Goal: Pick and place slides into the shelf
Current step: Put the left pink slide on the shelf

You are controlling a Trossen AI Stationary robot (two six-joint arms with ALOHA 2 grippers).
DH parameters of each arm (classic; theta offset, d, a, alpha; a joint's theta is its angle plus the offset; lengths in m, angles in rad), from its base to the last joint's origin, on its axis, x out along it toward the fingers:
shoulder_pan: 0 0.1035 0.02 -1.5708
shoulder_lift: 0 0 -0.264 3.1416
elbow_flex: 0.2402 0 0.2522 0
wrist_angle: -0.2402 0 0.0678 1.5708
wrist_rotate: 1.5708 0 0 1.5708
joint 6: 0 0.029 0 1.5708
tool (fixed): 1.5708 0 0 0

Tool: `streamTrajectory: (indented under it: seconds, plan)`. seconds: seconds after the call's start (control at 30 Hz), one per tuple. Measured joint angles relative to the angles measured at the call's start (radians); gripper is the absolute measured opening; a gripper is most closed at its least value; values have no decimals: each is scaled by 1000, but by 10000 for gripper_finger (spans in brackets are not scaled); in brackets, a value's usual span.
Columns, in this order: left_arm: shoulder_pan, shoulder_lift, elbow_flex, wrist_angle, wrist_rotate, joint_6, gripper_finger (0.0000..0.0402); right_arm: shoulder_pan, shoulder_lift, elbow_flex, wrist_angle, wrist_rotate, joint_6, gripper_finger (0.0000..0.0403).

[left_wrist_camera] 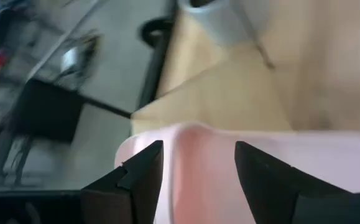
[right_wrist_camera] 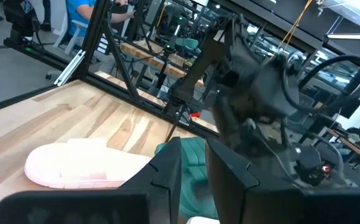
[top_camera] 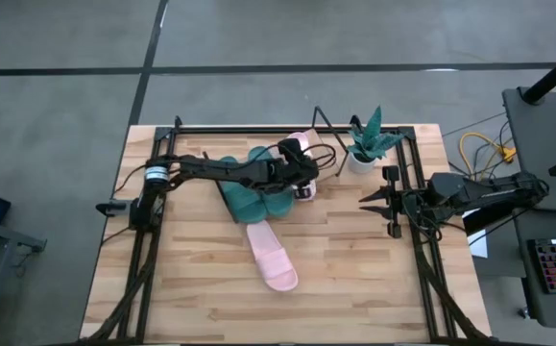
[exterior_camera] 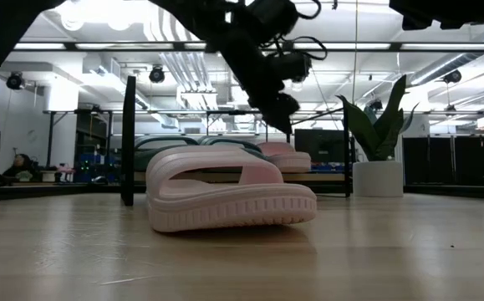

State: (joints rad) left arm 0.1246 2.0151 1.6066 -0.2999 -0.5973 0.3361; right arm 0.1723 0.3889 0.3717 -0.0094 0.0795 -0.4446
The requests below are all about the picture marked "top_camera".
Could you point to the white paper sheet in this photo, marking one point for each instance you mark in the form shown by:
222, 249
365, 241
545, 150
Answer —
479, 245

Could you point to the grey desk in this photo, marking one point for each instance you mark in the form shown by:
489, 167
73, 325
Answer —
532, 298
541, 139

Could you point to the black aluminium table frame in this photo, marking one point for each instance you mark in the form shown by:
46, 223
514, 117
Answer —
287, 130

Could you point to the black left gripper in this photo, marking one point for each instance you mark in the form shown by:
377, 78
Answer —
289, 173

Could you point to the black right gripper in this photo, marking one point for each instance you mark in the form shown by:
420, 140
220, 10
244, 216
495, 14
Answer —
393, 206

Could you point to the pink rubber slide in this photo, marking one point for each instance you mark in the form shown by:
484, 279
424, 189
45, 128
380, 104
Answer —
273, 259
300, 136

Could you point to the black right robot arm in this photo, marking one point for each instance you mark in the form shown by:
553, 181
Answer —
493, 192

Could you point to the green rubber slide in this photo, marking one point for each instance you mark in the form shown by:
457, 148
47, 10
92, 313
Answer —
280, 204
244, 206

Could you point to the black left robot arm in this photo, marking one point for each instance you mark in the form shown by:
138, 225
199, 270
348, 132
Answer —
210, 168

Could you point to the white plant pot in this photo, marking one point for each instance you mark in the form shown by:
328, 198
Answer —
360, 165

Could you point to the black stand pole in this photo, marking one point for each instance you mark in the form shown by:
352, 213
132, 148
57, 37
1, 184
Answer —
553, 72

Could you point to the green leafy plant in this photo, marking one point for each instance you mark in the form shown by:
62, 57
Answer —
371, 139

